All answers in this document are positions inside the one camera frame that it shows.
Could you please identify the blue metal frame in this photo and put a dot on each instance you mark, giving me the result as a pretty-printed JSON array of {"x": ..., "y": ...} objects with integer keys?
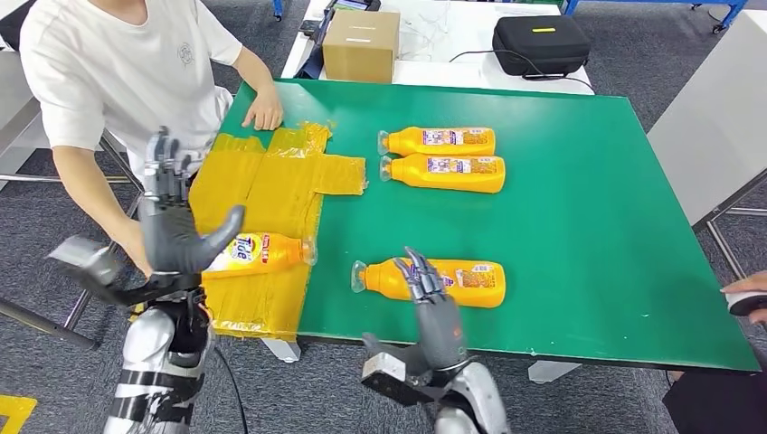
[{"x": 734, "y": 13}]

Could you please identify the black zippered carry case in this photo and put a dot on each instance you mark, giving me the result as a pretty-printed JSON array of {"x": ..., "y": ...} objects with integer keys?
[
  {"x": 9, "y": 30},
  {"x": 539, "y": 48}
]

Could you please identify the person's left hand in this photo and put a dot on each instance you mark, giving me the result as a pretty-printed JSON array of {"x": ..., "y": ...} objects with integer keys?
[{"x": 263, "y": 117}]

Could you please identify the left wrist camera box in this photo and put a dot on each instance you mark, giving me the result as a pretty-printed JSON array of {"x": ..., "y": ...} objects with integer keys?
[{"x": 84, "y": 260}]

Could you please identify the orange detergent bottle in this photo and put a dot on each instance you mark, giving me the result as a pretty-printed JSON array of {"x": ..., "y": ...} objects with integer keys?
[
  {"x": 407, "y": 142},
  {"x": 479, "y": 281},
  {"x": 413, "y": 174},
  {"x": 269, "y": 251}
]

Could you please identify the person's hand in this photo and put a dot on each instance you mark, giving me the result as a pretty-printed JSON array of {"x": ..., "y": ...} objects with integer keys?
[{"x": 756, "y": 283}]

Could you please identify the person's right hand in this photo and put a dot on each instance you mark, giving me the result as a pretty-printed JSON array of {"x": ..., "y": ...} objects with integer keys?
[{"x": 135, "y": 245}]

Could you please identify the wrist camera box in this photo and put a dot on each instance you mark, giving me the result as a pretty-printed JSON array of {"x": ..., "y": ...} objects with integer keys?
[
  {"x": 389, "y": 377},
  {"x": 84, "y": 260}
]

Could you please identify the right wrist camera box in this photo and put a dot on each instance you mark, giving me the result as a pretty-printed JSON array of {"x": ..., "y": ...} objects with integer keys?
[{"x": 389, "y": 377}]

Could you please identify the yellow taped cardboard mat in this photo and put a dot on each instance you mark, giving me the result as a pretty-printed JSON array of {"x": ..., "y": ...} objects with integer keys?
[{"x": 269, "y": 191}]

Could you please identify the black tablet device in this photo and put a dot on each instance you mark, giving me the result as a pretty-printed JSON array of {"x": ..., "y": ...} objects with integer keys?
[{"x": 356, "y": 5}]

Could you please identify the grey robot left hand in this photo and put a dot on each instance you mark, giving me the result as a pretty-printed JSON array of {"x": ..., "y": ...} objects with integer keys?
[{"x": 171, "y": 239}]

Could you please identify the white table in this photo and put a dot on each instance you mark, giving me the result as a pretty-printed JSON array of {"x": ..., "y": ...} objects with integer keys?
[{"x": 455, "y": 70}]

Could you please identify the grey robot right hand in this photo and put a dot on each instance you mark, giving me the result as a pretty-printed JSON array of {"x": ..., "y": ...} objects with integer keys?
[{"x": 440, "y": 335}]

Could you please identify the grey handheld device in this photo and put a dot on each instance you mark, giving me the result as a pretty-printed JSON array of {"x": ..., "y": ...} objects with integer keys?
[{"x": 746, "y": 304}]

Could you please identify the grey table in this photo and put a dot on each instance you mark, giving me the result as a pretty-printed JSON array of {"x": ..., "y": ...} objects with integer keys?
[{"x": 710, "y": 120}]

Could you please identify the metal table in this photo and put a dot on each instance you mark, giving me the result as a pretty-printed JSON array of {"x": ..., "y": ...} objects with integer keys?
[{"x": 15, "y": 102}]

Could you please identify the white table foot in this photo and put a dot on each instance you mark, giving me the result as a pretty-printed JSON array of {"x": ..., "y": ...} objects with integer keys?
[
  {"x": 284, "y": 352},
  {"x": 551, "y": 371}
]

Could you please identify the person's right forearm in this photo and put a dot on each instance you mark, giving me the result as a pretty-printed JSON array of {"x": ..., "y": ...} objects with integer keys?
[{"x": 90, "y": 185}]

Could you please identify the person's left forearm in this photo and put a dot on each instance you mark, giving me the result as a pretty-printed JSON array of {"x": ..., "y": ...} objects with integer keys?
[{"x": 254, "y": 75}]

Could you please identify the person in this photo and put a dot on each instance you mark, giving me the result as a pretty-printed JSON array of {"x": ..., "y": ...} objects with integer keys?
[
  {"x": 120, "y": 66},
  {"x": 719, "y": 407}
]

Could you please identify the brown cardboard box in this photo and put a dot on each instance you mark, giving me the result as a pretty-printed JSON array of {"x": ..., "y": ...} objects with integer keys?
[{"x": 359, "y": 51}]

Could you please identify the black smartphone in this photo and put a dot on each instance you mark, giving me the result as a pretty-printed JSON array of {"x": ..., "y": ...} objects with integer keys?
[{"x": 309, "y": 27}]

